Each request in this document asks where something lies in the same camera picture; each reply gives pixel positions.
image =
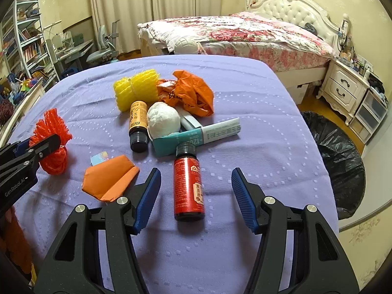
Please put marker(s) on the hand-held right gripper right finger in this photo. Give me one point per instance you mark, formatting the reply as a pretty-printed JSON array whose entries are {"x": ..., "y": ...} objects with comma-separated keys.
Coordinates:
[{"x": 243, "y": 202}]

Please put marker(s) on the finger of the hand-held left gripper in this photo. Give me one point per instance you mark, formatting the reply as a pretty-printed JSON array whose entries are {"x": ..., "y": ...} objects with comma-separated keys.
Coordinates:
[
  {"x": 46, "y": 145},
  {"x": 21, "y": 147}
]

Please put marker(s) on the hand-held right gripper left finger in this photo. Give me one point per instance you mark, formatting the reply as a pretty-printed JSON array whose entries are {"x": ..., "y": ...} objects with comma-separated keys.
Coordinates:
[{"x": 149, "y": 199}]

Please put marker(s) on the red foam fruit net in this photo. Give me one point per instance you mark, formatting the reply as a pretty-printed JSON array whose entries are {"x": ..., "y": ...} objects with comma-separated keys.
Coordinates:
[{"x": 52, "y": 122}]

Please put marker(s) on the red label bottle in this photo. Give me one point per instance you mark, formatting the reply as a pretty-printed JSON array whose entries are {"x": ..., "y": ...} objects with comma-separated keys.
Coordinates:
[{"x": 188, "y": 190}]

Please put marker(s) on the yellow label brown bottle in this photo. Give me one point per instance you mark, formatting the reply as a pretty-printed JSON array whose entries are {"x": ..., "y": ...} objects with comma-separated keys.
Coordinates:
[{"x": 137, "y": 119}]

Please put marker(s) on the black bag trash bin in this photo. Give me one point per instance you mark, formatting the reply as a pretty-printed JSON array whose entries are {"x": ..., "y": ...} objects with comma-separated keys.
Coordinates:
[{"x": 337, "y": 159}]

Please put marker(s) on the white low cabinet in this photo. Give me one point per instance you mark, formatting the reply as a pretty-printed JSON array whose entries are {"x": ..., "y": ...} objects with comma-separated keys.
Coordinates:
[{"x": 27, "y": 104}]

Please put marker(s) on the orange folded paper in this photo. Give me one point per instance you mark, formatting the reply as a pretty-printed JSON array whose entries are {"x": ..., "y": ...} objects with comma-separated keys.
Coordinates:
[{"x": 107, "y": 177}]

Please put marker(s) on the person's orange clothing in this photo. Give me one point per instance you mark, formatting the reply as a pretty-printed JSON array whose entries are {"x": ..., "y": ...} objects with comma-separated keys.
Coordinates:
[{"x": 15, "y": 245}]

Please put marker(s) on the small blue pink card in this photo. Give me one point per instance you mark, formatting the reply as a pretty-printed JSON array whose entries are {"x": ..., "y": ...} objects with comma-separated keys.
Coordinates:
[{"x": 99, "y": 158}]

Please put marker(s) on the colourful toy pile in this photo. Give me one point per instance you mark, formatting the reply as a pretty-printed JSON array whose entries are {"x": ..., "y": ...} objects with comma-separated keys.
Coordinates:
[{"x": 18, "y": 87}]

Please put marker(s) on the white crumpled paper ball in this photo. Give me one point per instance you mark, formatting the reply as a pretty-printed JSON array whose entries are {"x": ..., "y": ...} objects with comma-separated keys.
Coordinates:
[{"x": 162, "y": 118}]

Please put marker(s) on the white small tube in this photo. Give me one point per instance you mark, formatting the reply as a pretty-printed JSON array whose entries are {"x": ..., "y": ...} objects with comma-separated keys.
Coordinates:
[{"x": 190, "y": 122}]

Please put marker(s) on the purple quilted tablecloth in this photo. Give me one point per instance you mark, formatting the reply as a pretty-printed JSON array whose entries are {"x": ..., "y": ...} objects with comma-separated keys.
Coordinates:
[{"x": 245, "y": 113}]

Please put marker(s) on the grey study desk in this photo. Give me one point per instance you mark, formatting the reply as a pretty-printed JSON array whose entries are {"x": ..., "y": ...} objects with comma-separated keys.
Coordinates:
[{"x": 73, "y": 49}]

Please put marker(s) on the yellow foam fruit net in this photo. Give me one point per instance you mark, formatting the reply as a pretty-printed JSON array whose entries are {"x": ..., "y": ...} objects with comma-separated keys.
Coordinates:
[{"x": 134, "y": 87}]

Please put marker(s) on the white bookshelf with books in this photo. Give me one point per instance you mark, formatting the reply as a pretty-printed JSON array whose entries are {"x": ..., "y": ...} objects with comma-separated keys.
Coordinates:
[{"x": 27, "y": 36}]

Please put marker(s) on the orange plastic bag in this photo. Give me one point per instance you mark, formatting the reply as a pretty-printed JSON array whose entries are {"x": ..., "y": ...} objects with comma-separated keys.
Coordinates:
[{"x": 196, "y": 88}]

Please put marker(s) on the white desk lamp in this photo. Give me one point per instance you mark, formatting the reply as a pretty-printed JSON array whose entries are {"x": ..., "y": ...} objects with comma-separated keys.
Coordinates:
[{"x": 52, "y": 24}]

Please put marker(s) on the grey desk chair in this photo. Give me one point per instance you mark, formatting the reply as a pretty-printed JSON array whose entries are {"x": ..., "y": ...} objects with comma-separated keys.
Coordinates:
[{"x": 104, "y": 36}]

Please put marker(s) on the plastic drawer unit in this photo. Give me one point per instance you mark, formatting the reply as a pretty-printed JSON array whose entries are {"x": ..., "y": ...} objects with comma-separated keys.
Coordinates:
[{"x": 367, "y": 113}]

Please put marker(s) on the white carved nightstand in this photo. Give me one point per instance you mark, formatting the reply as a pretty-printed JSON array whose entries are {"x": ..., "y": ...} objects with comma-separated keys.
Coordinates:
[{"x": 343, "y": 82}]

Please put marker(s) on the white round plastic object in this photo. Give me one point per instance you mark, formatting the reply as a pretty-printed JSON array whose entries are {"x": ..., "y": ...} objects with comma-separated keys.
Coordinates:
[{"x": 185, "y": 46}]

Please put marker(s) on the pink floral quilt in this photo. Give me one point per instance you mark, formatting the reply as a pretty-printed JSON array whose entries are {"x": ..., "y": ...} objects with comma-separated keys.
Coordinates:
[{"x": 245, "y": 33}]

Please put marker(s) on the dark bag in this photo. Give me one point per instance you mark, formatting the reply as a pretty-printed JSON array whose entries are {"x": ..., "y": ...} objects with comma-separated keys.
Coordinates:
[{"x": 376, "y": 83}]

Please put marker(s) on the clutter of small bottles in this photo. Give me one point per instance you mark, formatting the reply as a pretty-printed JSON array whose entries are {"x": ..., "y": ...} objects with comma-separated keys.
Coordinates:
[{"x": 349, "y": 55}]

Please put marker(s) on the white tufted bed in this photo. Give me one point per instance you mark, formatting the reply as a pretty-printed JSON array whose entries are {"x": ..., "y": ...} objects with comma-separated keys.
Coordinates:
[{"x": 294, "y": 9}]

